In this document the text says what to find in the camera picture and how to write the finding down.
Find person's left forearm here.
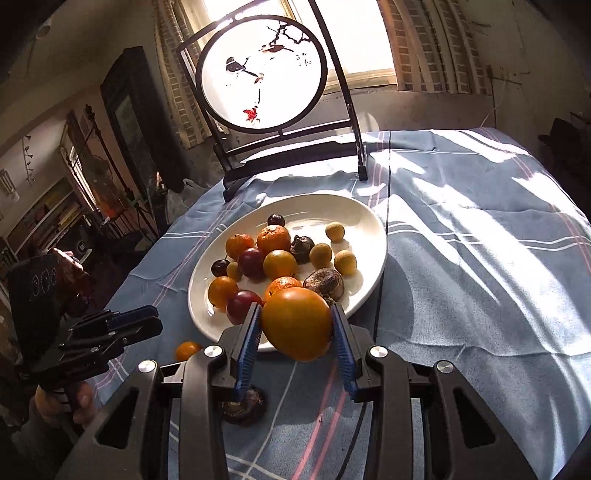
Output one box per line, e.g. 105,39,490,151
0,413,81,480

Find blue striped tablecloth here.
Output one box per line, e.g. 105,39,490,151
85,128,591,480

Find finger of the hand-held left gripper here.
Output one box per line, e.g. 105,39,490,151
69,305,160,340
60,318,163,365

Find red plum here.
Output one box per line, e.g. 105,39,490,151
238,248,267,280
226,290,264,326

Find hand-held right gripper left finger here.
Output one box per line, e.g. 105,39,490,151
55,302,264,480

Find white ceramic plate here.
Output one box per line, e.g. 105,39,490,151
187,194,387,353

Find mandarin orange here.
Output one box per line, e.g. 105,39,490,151
174,341,203,363
264,276,303,301
225,233,256,260
257,224,292,256

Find dark water chestnut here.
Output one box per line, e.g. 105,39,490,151
290,235,315,265
303,268,345,305
218,385,269,423

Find dark framed painting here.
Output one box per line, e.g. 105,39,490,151
100,46,185,192

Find clear plastic bag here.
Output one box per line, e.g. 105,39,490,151
166,179,208,222

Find bright window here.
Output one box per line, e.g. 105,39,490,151
185,0,398,88

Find grey brick-pattern curtain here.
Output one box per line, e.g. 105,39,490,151
379,0,490,95
154,0,222,148

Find wooden bookshelf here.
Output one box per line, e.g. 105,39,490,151
0,175,93,259

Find yellow plum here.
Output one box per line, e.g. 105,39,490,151
261,287,333,362
208,276,240,311
263,250,298,280

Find person's left hand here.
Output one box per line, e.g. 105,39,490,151
34,383,100,428

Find round painted table screen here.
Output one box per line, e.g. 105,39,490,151
176,0,370,202

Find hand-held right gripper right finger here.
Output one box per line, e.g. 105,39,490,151
329,302,539,480

